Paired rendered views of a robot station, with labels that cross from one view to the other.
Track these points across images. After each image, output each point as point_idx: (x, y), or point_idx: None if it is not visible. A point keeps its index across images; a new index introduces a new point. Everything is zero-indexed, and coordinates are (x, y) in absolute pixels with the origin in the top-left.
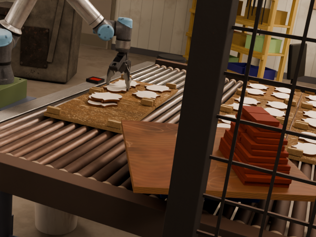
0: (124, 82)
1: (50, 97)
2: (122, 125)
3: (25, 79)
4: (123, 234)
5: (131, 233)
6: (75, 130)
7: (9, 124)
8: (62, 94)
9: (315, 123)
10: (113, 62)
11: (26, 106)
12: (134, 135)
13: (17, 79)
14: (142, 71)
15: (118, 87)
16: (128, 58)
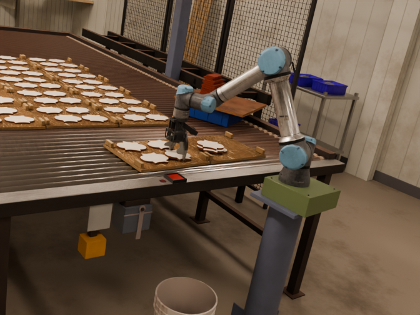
0: (156, 158)
1: (247, 171)
2: (245, 113)
3: (265, 177)
4: (117, 314)
5: (108, 312)
6: (251, 145)
7: None
8: (233, 171)
9: (72, 100)
10: (193, 128)
11: (272, 169)
12: (246, 110)
13: (274, 179)
14: (64, 181)
15: (177, 153)
16: (169, 126)
